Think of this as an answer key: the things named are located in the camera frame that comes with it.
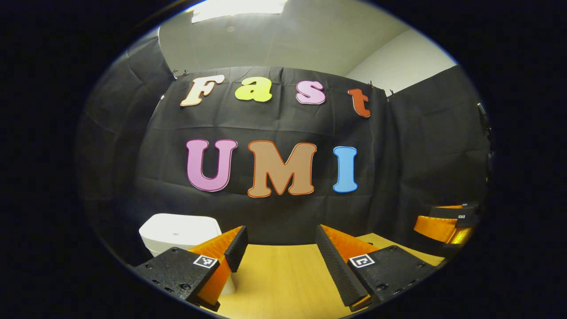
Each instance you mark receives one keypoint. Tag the ceiling light panel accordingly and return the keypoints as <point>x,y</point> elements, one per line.
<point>239,9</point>

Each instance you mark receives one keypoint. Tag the wooden desktop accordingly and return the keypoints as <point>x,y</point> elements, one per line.
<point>283,274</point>

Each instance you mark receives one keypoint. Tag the black backdrop cloth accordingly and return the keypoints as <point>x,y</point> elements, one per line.
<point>274,128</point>

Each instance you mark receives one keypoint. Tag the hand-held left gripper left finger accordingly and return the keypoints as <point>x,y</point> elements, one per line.
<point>237,248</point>

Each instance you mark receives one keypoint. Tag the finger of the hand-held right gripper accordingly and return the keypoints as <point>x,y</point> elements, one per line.
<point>452,213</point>
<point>436,228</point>

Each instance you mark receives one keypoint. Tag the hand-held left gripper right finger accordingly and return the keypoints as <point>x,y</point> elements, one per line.
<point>339,270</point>

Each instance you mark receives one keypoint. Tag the white desktop garbage bin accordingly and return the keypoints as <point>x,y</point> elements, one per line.
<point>181,230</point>

